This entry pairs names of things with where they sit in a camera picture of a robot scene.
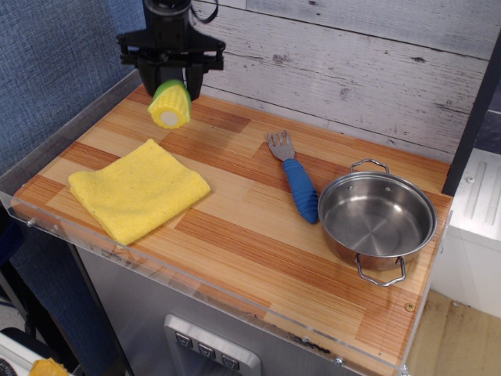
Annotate black right vertical post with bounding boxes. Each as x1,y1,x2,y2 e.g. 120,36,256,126
442,34,500,197

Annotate white appliance at right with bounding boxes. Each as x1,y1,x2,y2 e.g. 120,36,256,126
431,149,500,317

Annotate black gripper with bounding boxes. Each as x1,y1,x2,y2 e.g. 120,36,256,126
117,9,225,101

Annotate blue handled fork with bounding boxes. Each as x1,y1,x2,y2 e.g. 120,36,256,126
266,130,319,224

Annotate clear acrylic table guard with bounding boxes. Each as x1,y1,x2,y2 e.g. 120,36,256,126
1,73,452,375

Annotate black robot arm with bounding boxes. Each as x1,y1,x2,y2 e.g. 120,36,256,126
117,1,225,101

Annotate stainless steel pot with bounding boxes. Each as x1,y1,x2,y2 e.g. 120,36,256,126
318,160,438,287

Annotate silver button control panel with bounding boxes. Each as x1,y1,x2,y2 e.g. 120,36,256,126
164,313,261,375

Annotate yellow green toy corn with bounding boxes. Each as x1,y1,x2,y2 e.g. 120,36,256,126
148,80,191,129

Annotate yellow folded cloth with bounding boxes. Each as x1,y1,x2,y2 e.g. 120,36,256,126
68,139,211,245

